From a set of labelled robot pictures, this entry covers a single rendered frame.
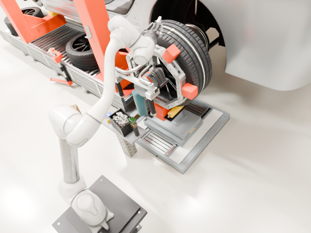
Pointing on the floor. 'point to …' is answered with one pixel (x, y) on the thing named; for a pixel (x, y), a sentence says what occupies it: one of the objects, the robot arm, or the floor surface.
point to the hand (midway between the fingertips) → (158, 21)
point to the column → (127, 147)
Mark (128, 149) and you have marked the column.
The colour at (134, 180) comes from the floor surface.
